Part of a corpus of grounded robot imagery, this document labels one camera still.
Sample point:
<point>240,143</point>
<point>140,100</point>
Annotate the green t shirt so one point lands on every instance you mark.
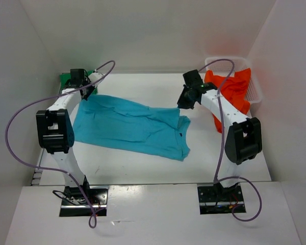
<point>64,77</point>

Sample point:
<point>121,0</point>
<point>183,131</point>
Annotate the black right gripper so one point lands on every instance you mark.
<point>181,102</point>

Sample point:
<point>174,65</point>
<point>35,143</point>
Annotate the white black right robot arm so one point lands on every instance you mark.
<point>241,139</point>

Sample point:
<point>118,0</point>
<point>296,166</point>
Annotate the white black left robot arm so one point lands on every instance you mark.
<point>56,135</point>

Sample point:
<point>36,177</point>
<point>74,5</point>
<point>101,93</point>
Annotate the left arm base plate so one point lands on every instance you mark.
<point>97,201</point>

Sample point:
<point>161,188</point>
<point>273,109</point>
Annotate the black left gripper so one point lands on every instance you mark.
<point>85,97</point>

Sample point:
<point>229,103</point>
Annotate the light blue t shirt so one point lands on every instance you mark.
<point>116,123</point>

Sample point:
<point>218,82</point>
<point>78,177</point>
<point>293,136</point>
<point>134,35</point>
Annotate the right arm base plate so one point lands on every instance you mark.
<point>220,201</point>

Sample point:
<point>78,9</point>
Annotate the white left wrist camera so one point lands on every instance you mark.
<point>96,77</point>

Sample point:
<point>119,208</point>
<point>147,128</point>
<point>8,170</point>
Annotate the orange t shirt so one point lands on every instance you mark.
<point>234,90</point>

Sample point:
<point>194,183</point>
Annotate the white plastic basket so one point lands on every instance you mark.
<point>227,66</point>

